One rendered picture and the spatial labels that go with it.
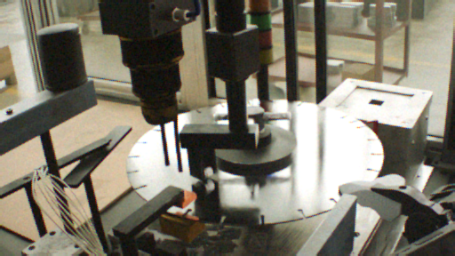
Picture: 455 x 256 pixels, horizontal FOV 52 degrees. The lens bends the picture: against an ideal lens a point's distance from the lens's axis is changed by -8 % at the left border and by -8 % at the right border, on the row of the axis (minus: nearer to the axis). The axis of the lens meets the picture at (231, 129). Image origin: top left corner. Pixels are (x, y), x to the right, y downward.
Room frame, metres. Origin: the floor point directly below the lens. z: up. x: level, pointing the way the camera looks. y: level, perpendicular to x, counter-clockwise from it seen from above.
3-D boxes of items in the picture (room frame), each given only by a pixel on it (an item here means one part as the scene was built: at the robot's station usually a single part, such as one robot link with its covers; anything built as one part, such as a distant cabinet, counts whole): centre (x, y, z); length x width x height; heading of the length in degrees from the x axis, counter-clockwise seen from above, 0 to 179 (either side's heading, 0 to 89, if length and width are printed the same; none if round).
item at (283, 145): (0.58, -0.03, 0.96); 0.11 x 0.11 x 0.03
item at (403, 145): (0.82, -0.27, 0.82); 0.18 x 0.18 x 0.15; 56
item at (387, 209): (0.44, -0.16, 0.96); 0.09 x 0.06 x 0.03; 37
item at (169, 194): (0.42, 0.08, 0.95); 0.10 x 0.03 x 0.07; 146
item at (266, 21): (0.88, -0.06, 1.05); 0.05 x 0.04 x 0.03; 56
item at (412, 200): (0.39, -0.17, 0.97); 0.09 x 0.02 x 0.05; 37
